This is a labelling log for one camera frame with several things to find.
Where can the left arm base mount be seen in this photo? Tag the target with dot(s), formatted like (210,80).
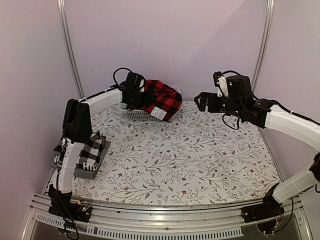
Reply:
(62,206)

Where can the aluminium front rail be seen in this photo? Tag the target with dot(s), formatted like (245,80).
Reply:
(115,221)

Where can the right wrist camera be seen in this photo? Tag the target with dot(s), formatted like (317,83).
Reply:
(232,84)

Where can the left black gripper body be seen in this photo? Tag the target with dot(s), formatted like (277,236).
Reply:
(140,99)

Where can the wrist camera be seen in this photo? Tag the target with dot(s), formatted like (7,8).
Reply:
(232,84)
(135,81)

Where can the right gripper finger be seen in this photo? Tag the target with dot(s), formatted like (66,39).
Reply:
(207,107)
(204,97)

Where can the folded grey shirt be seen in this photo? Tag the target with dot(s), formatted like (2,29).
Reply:
(88,174)

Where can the red black plaid shirt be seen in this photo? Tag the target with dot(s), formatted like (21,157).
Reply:
(168,100)

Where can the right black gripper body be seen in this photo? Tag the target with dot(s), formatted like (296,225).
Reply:
(232,107)

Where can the white plastic basket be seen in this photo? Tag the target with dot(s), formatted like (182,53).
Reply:
(138,115)

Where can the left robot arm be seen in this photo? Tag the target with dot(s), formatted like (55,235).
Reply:
(77,128)

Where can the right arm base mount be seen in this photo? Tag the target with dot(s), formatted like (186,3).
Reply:
(267,215)

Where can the aluminium post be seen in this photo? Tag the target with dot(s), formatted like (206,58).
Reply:
(264,42)
(61,6)

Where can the right aluminium post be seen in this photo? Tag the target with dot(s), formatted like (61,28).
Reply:
(264,42)

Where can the folded black white plaid shirt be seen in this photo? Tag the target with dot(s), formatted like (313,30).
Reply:
(90,156)

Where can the floral tablecloth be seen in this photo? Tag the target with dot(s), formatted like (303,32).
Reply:
(196,158)

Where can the left aluminium post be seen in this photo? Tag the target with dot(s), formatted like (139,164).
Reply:
(61,6)

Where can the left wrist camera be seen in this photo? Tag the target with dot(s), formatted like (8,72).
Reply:
(135,81)

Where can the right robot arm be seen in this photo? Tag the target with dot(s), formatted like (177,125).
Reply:
(268,114)

